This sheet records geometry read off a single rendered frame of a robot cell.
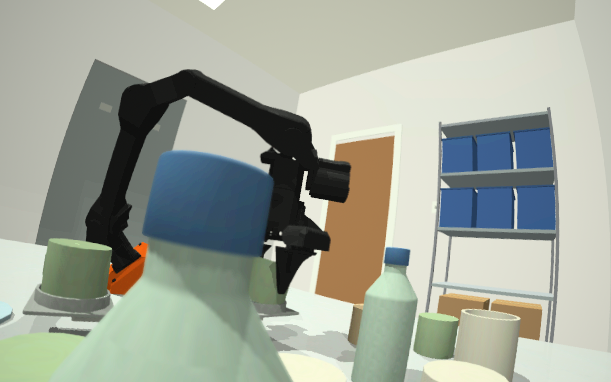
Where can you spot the green cylinder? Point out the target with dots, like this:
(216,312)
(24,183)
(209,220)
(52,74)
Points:
(34,357)
(76,269)
(435,335)
(263,287)

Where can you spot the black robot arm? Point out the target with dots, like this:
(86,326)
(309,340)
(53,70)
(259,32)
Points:
(141,108)

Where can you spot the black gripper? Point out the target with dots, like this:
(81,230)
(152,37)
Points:
(300,241)

